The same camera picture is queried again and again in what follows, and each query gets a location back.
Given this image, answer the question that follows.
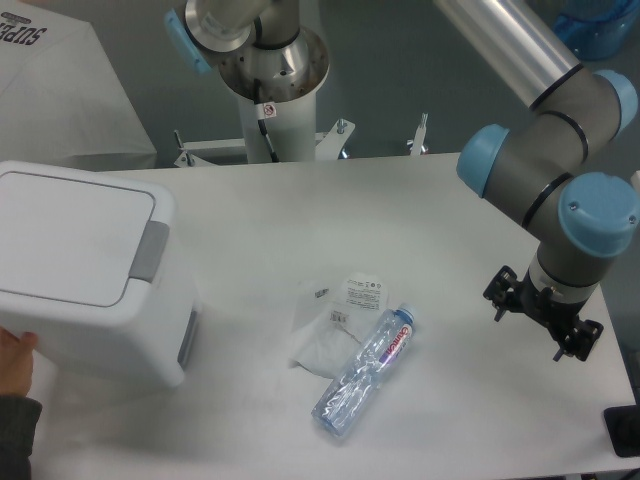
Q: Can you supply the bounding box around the black device at table edge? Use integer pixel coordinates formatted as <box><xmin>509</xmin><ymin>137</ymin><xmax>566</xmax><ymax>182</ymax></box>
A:
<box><xmin>603</xmin><ymin>405</ymin><xmax>639</xmax><ymax>458</ymax></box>

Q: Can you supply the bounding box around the blue translucent water jug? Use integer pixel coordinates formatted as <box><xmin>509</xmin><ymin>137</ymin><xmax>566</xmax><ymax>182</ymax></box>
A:
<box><xmin>552</xmin><ymin>0</ymin><xmax>639</xmax><ymax>61</ymax></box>

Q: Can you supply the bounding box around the crumpled white plastic wrapper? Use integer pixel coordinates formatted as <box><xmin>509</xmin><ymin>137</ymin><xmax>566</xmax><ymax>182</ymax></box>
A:
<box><xmin>288</xmin><ymin>272</ymin><xmax>389</xmax><ymax>379</ymax></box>

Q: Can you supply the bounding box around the clear plastic water bottle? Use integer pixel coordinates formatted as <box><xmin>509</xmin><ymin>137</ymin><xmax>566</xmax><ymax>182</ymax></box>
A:
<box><xmin>311</xmin><ymin>303</ymin><xmax>417</xmax><ymax>438</ymax></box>

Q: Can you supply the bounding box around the dark grey sleeve forearm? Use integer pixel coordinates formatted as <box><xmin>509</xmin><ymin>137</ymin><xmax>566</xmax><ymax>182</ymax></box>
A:
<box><xmin>1</xmin><ymin>395</ymin><xmax>42</xmax><ymax>479</ymax></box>

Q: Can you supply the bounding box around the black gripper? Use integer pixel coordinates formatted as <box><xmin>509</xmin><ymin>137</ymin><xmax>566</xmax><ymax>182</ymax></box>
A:
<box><xmin>483</xmin><ymin>265</ymin><xmax>604</xmax><ymax>361</ymax></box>

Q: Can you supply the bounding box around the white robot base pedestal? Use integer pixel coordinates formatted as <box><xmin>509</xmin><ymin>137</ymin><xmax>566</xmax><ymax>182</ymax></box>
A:
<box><xmin>174</xmin><ymin>27</ymin><xmax>356</xmax><ymax>167</ymax></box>

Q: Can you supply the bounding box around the white printed cloth cover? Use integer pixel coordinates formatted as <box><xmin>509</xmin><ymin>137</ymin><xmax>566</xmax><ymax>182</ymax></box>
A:
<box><xmin>1</xmin><ymin>1</ymin><xmax>156</xmax><ymax>171</ymax></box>

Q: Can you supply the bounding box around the white push-lid trash can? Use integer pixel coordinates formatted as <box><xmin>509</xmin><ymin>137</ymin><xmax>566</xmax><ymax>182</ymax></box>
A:
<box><xmin>1</xmin><ymin>161</ymin><xmax>200</xmax><ymax>388</ymax></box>

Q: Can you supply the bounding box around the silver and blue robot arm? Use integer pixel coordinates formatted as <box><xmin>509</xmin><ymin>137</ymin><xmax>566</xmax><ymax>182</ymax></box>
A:
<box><xmin>164</xmin><ymin>1</ymin><xmax>639</xmax><ymax>361</ymax></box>

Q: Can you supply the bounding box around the person's bare hand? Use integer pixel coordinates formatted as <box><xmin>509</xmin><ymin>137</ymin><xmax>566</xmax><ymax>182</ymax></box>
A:
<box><xmin>1</xmin><ymin>328</ymin><xmax>39</xmax><ymax>397</ymax></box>

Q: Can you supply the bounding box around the metal table clamp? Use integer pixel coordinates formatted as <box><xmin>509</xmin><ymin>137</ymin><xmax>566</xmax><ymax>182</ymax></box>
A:
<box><xmin>406</xmin><ymin>113</ymin><xmax>430</xmax><ymax>156</ymax></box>

